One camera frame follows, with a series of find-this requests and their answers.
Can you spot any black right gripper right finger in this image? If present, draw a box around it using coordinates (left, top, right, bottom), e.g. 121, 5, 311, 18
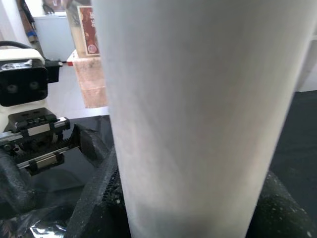
247, 171, 317, 238

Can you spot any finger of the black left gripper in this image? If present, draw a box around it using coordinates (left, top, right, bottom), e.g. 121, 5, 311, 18
0, 148, 38, 219
71, 123, 111, 167

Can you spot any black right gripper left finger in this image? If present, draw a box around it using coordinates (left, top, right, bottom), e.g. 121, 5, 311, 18
65, 146, 132, 238

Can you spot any white plastic table leg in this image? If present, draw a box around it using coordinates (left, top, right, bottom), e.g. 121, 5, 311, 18
91, 0, 310, 238

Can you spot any clear plastic bag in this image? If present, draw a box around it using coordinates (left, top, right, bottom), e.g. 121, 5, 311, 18
0, 205, 75, 238

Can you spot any pink cloth covered table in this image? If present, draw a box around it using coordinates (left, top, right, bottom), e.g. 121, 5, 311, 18
66, 49, 109, 109

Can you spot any black tablecloth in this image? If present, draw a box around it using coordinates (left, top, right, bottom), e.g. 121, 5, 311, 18
0, 91, 317, 238

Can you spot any white fridge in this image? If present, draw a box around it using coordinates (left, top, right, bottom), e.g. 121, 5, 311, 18
33, 12, 76, 61

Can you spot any red printed box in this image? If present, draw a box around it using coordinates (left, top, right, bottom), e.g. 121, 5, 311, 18
76, 5, 101, 57

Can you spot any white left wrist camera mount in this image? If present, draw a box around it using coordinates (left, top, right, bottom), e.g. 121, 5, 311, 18
0, 48, 60, 132

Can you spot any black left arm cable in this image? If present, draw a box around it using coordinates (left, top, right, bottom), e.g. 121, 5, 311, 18
0, 40, 34, 50

